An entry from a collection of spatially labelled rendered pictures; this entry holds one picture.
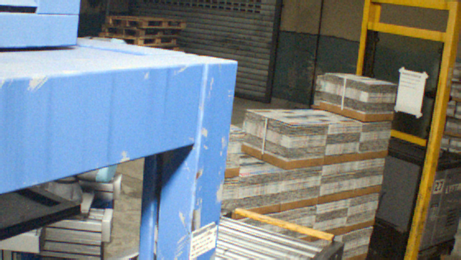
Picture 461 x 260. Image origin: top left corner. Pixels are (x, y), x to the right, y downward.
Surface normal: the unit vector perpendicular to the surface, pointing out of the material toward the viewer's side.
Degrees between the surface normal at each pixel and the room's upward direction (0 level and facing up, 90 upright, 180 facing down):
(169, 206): 90
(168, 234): 90
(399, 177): 90
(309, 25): 90
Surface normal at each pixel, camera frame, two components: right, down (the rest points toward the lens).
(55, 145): 0.86, 0.20
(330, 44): -0.51, 0.13
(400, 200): -0.79, 0.04
